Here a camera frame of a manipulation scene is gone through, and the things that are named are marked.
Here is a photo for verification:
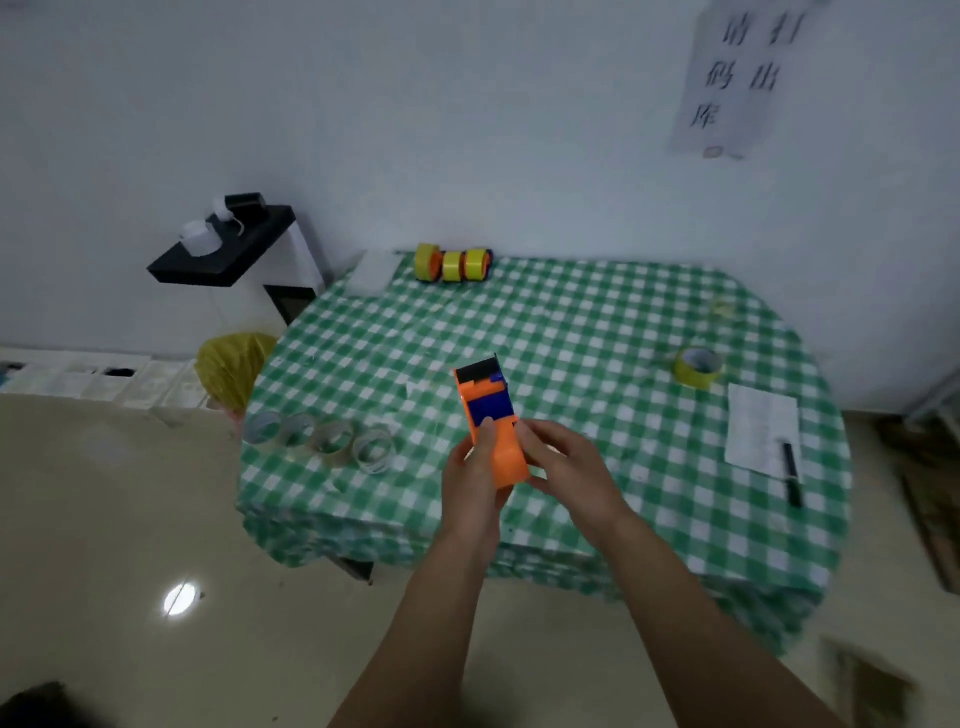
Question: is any person's right hand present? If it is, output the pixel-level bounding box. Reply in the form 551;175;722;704
513;418;635;541

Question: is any person's left hand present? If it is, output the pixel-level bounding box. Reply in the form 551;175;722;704
440;417;519;556

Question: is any white printed tape roll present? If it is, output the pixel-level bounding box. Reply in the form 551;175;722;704
352;425;399;476

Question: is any brown tape roll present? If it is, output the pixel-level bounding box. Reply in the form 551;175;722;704
311;419;358;470

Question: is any beige tape roll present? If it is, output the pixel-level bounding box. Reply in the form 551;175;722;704
278;412;320;451

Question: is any person's left forearm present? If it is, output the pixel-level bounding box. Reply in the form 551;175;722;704
329;524;496;728

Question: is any person's right forearm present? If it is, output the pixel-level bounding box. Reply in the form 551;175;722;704
599;509;845;728

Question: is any dark table leg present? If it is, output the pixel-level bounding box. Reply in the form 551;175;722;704
329;556;376;586

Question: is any green checkered tablecloth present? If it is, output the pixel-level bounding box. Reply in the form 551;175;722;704
238;254;854;655

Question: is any white paper sheet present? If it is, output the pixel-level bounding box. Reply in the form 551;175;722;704
725;383;804;481

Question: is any black pen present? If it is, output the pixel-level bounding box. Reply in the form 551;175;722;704
782;442;804;509

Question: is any white foam pad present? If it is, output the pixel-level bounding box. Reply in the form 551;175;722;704
343;251;403;298

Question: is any yellow plastic bag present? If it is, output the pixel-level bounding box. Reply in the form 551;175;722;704
194;332;279;414

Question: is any white cabinet with black top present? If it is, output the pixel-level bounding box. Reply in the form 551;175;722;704
147;203;328;328

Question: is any white metal rack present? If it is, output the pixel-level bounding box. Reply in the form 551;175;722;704
903;367;960;429

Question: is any row of white boxes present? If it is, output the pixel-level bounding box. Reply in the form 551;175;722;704
0;346;219;412

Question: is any white paper wall sign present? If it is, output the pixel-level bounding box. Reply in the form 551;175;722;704
669;0;811;160

